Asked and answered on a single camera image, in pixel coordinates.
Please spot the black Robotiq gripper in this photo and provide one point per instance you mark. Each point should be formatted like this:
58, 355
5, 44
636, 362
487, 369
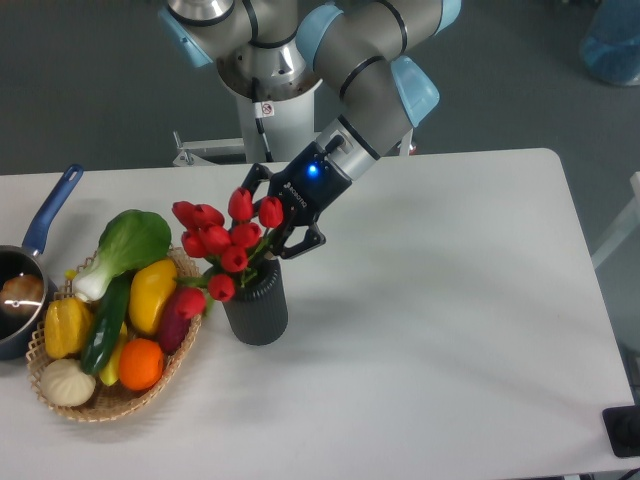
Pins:
305, 187

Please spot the red tulip bouquet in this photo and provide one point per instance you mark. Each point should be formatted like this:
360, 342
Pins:
237, 253

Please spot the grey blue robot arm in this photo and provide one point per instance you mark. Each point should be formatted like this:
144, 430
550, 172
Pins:
320, 97

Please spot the dark grey ribbed vase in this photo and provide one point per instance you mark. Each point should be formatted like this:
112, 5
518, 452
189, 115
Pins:
258, 313

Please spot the purple sweet potato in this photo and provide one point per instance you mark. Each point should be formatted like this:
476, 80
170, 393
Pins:
175, 321

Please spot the yellow mango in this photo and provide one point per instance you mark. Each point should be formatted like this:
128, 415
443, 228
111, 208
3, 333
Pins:
150, 290

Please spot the green bok choy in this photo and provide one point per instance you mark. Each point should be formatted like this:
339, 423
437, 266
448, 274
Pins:
132, 240

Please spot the orange fruit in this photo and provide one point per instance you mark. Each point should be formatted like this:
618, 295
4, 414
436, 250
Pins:
141, 364

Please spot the green cucumber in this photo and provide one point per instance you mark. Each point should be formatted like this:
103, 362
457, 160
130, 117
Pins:
108, 320

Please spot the yellow banana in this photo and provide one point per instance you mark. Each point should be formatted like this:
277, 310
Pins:
109, 374

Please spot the yellow bell pepper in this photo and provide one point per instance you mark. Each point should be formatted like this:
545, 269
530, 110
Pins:
66, 328

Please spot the brown bread roll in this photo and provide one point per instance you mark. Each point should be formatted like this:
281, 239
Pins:
22, 295

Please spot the white steamed bun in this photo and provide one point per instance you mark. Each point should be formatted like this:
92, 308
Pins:
64, 383

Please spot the white furniture at right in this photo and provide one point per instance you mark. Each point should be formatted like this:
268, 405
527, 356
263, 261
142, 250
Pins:
621, 227

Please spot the blue translucent bin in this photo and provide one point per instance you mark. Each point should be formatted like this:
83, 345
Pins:
610, 48

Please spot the black device at edge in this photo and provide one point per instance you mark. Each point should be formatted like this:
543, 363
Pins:
622, 426

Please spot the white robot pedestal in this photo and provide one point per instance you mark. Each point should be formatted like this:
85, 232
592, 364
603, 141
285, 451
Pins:
274, 91

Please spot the blue handled saucepan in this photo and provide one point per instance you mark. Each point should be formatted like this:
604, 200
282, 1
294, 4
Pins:
16, 332

